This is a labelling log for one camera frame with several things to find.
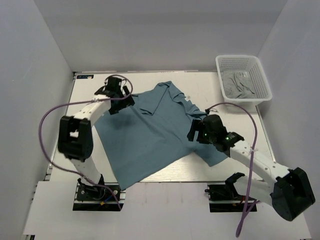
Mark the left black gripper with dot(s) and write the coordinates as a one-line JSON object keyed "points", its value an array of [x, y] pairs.
{"points": [[127, 101]]}

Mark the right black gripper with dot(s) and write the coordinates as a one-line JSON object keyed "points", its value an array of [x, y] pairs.
{"points": [[197, 125]]}

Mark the blue t-shirt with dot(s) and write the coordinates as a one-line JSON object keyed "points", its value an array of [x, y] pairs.
{"points": [[144, 138]]}

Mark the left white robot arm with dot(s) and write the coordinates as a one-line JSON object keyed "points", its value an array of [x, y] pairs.
{"points": [[75, 137]]}

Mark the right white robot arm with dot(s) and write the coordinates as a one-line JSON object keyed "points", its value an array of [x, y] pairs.
{"points": [[287, 190]]}

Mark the blue label sticker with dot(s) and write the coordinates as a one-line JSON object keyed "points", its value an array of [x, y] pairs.
{"points": [[85, 76]]}

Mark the grey t-shirt in basket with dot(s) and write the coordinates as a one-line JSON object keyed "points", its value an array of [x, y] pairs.
{"points": [[237, 85]]}

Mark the white plastic basket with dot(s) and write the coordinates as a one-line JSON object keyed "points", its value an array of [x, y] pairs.
{"points": [[251, 65]]}

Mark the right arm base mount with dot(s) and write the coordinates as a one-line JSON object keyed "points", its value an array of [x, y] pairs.
{"points": [[222, 200]]}

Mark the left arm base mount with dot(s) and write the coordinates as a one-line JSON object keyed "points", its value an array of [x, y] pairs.
{"points": [[87, 200]]}

